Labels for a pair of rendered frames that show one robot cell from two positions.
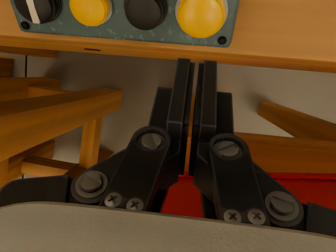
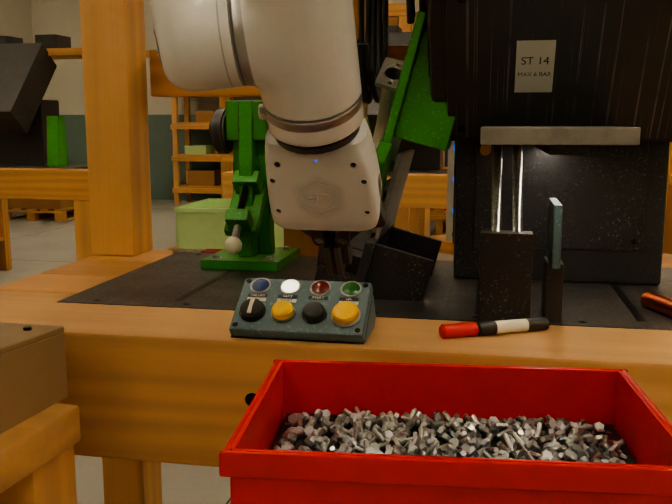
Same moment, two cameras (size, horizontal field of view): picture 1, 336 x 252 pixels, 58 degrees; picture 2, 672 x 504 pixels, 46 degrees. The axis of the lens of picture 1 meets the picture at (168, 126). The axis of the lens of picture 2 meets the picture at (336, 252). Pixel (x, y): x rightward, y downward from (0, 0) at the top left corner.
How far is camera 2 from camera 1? 0.81 m
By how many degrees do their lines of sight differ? 90
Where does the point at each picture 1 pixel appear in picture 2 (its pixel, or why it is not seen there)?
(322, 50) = (424, 348)
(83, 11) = (279, 306)
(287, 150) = not seen: hidden behind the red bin
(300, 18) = (409, 342)
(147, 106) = not seen: outside the picture
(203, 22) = (346, 310)
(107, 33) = (286, 327)
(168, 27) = (325, 324)
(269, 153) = not seen: hidden behind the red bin
